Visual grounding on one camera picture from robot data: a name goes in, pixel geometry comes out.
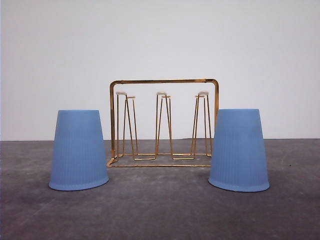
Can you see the blue ribbed cup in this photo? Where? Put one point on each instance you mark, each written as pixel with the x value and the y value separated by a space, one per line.
pixel 238 159
pixel 78 158

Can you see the gold wire cup rack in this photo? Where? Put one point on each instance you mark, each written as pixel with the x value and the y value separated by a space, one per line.
pixel 123 128

